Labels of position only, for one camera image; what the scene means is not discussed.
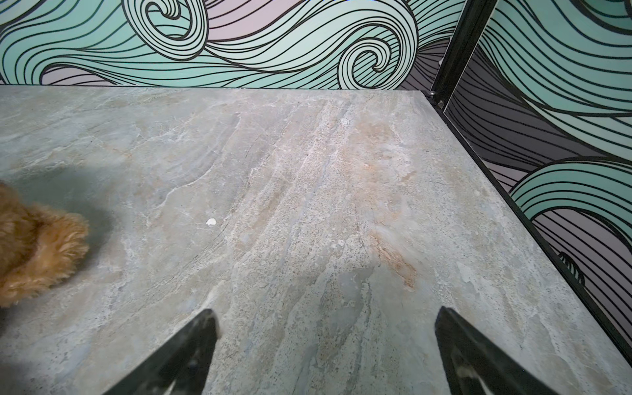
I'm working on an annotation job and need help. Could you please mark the brown teddy bear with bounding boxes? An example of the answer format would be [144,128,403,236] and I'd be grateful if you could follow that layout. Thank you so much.
[1,183,89,308]

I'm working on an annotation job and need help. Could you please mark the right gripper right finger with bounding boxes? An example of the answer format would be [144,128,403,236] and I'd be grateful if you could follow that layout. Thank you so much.
[434,306,556,395]

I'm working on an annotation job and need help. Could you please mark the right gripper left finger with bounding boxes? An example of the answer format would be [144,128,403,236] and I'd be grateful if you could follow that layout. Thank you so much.
[107,309,220,394]

